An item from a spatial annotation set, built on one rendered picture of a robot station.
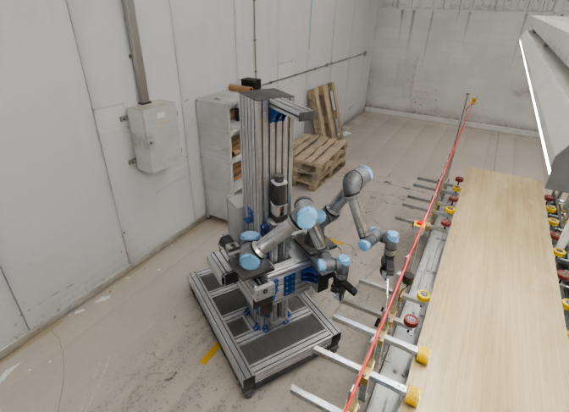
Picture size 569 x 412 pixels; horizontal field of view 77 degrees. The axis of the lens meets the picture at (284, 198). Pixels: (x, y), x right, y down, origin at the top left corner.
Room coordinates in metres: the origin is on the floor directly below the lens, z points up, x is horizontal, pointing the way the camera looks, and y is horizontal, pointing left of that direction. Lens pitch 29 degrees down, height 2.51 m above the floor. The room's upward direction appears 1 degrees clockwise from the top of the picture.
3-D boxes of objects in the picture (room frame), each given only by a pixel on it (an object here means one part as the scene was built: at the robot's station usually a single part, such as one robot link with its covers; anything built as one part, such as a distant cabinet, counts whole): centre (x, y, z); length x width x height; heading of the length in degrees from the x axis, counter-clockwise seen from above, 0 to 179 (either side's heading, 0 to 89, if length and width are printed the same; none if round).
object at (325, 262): (1.72, -0.26, 1.12); 0.11 x 0.11 x 0.08; 4
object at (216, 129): (4.26, 0.60, 0.78); 0.90 x 0.45 x 1.55; 151
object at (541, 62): (1.44, -0.96, 2.34); 2.40 x 0.12 x 0.08; 151
